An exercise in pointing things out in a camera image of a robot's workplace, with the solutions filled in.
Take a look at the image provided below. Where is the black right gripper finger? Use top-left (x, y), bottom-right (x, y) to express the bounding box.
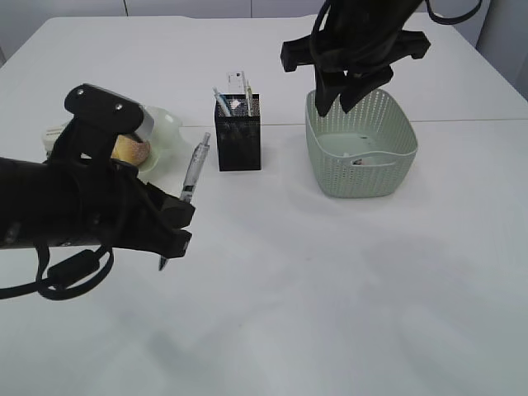
top-left (314, 68), bottom-right (347, 116)
top-left (340, 66), bottom-right (394, 112)

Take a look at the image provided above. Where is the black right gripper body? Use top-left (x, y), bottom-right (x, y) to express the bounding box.
top-left (280, 1), bottom-right (431, 78)

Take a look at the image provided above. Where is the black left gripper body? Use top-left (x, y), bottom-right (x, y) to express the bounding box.
top-left (45, 158), bottom-right (195, 258)

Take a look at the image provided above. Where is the sugared bread roll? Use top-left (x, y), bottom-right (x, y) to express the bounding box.
top-left (111, 134), bottom-right (151, 167)

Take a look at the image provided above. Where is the yellow-green pen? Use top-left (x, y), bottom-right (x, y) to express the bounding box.
top-left (244, 82), bottom-right (253, 117)

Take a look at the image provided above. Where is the clear plastic ruler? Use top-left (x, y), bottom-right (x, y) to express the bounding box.
top-left (226, 70), bottom-right (252, 97)

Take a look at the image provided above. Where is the grey grip pen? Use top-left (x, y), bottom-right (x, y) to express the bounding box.
top-left (158, 131), bottom-right (211, 271)

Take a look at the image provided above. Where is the blue pen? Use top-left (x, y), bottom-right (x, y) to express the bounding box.
top-left (213, 87), bottom-right (232, 117)

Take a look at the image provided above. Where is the brown Nescafe coffee bottle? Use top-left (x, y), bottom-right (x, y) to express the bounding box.
top-left (41, 122), bottom-right (68, 158)

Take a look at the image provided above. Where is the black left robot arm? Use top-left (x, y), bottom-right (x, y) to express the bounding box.
top-left (1, 158), bottom-right (195, 258)

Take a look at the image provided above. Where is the green plastic basket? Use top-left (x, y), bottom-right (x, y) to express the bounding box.
top-left (305, 89), bottom-right (418, 199)

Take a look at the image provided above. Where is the green wavy glass plate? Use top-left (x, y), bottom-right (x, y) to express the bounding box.
top-left (139, 106), bottom-right (182, 182)

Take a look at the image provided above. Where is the black mesh pen holder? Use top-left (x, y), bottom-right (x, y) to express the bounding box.
top-left (214, 93), bottom-right (262, 172)

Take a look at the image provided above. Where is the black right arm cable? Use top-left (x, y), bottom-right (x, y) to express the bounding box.
top-left (424, 0), bottom-right (483, 25)

